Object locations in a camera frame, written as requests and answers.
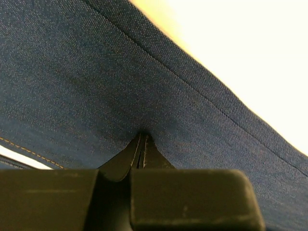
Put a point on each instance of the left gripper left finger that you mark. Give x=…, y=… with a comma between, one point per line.
x=70, y=200

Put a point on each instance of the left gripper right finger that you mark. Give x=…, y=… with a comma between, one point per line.
x=163, y=198

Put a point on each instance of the dark blue denim trousers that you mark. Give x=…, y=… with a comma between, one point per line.
x=80, y=78

